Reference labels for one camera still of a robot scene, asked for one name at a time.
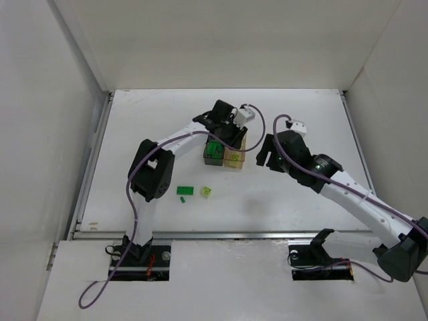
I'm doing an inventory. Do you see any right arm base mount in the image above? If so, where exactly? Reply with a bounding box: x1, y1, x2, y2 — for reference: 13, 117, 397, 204
287, 229, 354, 282

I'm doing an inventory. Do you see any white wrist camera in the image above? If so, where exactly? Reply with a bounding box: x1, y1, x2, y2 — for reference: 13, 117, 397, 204
286, 120, 307, 137
233, 104, 255, 128

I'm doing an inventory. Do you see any dark green lego plate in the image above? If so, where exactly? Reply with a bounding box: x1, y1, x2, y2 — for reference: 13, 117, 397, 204
177, 186, 194, 195

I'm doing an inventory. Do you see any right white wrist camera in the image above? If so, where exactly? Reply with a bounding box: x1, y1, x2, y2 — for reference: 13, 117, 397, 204
286, 120, 307, 137

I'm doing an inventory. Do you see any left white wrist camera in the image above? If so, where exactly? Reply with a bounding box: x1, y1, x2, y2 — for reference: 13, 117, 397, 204
233, 104, 255, 128

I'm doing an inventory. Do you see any grey transparent container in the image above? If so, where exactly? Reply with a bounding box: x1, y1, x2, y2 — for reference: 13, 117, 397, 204
203, 140, 225, 167

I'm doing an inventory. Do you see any aluminium rail front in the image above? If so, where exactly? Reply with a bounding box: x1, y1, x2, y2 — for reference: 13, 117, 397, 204
68, 230, 401, 241

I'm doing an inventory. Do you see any orange transparent container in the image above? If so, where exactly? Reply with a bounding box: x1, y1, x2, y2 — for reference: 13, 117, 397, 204
223, 147, 245, 170

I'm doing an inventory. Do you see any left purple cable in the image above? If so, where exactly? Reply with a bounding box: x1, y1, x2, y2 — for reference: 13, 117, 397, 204
78, 104, 268, 309

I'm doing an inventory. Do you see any purple cable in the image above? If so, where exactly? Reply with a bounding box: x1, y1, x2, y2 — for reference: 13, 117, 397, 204
78, 104, 268, 309
273, 114, 428, 282

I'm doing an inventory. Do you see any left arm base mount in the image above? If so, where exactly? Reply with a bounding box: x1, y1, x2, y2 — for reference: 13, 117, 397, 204
111, 242, 171, 282

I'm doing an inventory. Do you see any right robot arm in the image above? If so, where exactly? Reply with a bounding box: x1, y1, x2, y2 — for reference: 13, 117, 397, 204
256, 130, 427, 282

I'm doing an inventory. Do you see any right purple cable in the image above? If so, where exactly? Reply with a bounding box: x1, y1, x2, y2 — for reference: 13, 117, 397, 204
273, 114, 428, 282

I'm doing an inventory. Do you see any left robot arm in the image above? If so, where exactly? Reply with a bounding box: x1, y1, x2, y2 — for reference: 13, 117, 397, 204
122, 100, 255, 263

